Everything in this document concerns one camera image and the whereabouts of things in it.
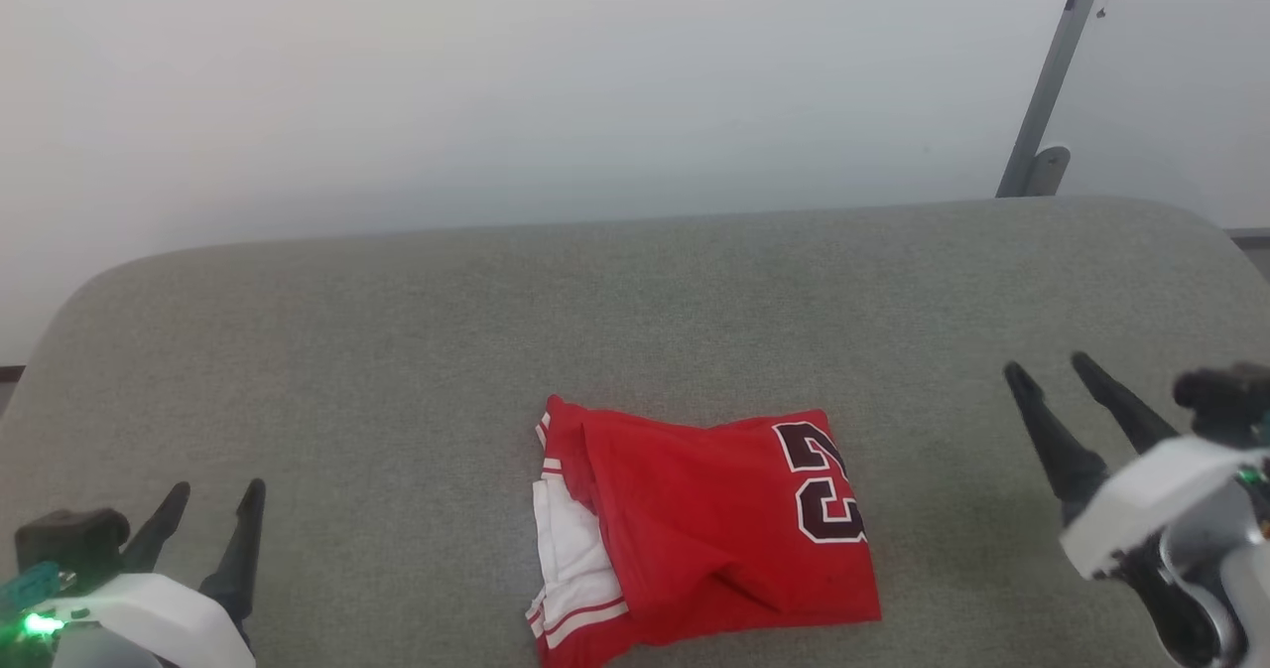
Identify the grey metal post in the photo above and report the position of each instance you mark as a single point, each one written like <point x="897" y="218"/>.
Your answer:
<point x="1057" y="72"/>

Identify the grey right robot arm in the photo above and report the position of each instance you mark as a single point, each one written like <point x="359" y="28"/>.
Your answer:
<point x="1250" y="589"/>

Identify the red Bulls 23 jersey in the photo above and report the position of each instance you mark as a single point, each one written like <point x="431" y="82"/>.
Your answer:
<point x="695" y="509"/>

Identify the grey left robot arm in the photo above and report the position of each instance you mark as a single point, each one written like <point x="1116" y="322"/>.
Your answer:
<point x="99" y="650"/>

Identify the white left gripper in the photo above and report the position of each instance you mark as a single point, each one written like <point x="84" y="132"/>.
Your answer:
<point x="169" y="608"/>

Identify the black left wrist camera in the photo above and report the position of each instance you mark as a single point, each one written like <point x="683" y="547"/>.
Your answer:
<point x="74" y="544"/>

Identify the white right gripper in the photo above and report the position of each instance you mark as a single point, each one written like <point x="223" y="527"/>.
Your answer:
<point x="1151" y="489"/>

